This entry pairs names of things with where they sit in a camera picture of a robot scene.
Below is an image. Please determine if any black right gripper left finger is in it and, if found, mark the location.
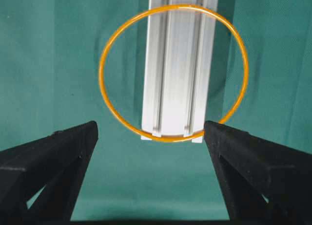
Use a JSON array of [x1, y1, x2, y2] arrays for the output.
[[0, 121, 98, 223]]

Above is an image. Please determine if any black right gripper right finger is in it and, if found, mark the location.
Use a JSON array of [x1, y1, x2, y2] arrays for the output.
[[204, 121, 312, 223]]

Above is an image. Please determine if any orange rubber band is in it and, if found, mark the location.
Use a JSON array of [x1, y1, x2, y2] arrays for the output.
[[98, 4, 249, 143]]

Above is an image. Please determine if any silver aluminium extrusion rail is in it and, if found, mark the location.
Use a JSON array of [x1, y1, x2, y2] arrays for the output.
[[141, 10, 216, 137]]

